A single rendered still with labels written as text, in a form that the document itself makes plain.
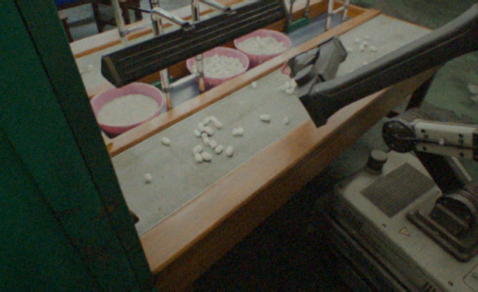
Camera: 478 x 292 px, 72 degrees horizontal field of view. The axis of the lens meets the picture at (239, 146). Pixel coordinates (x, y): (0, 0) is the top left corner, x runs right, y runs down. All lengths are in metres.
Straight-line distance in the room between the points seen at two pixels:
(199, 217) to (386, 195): 0.79
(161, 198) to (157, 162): 0.14
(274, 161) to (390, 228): 0.52
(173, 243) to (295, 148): 0.47
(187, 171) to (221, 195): 0.16
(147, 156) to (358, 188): 0.81
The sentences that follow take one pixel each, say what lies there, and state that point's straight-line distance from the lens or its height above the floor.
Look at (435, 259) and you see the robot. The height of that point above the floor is 0.47.
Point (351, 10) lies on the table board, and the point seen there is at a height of 0.72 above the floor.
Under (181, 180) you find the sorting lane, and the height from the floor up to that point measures 0.74.
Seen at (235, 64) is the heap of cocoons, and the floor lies 0.74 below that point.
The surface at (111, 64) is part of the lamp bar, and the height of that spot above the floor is 1.09.
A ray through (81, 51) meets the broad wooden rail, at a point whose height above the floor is 0.76.
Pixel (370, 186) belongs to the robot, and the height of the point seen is 0.48.
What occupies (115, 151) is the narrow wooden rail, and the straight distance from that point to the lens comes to 1.10.
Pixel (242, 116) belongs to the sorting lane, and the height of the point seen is 0.74.
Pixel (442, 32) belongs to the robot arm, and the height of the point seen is 1.25.
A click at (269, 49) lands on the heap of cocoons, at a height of 0.74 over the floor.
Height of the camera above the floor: 1.47
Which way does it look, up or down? 43 degrees down
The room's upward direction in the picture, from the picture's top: 1 degrees clockwise
